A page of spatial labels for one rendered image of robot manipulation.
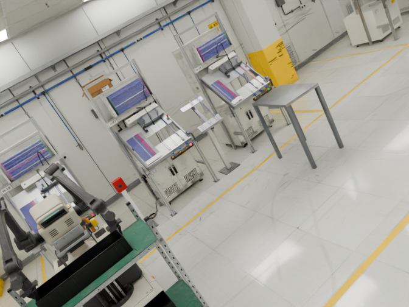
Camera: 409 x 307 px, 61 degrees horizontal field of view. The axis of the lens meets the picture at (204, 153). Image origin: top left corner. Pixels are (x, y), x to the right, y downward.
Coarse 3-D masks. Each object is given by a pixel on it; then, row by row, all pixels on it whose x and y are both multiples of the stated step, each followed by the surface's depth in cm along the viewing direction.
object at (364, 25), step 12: (336, 0) 671; (384, 0) 594; (360, 12) 642; (372, 12) 628; (384, 12) 641; (396, 12) 656; (348, 24) 681; (360, 24) 661; (372, 24) 641; (384, 24) 620; (396, 24) 659; (360, 36) 675; (372, 36) 655; (384, 36) 647; (396, 36) 617
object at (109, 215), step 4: (104, 208) 207; (100, 212) 206; (104, 212) 203; (108, 212) 203; (112, 212) 204; (104, 216) 205; (108, 216) 203; (112, 216) 204; (108, 220) 203; (112, 220) 204
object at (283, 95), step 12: (300, 84) 389; (312, 84) 368; (264, 96) 418; (276, 96) 394; (288, 96) 372; (300, 96) 359; (288, 108) 356; (324, 108) 373; (264, 120) 423; (300, 132) 365; (336, 132) 382; (312, 168) 382
